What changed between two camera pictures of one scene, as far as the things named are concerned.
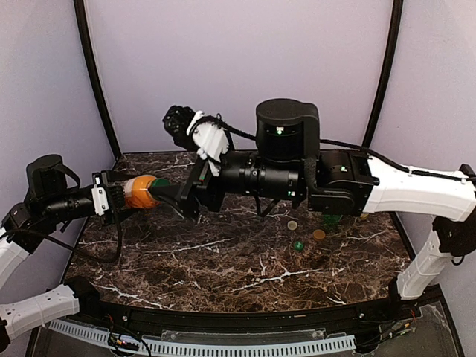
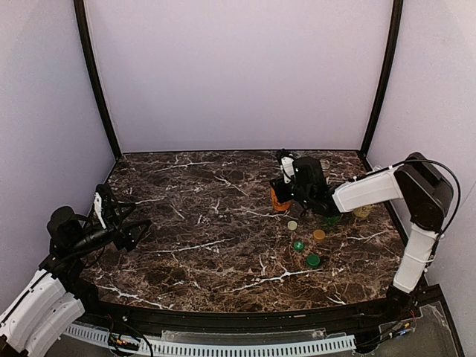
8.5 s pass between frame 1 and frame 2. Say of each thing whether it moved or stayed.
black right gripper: moved
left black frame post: stayed
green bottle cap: stayed
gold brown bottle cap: stayed
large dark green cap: moved
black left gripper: moved
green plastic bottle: stayed
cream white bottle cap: stayed
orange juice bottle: moved
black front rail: stayed
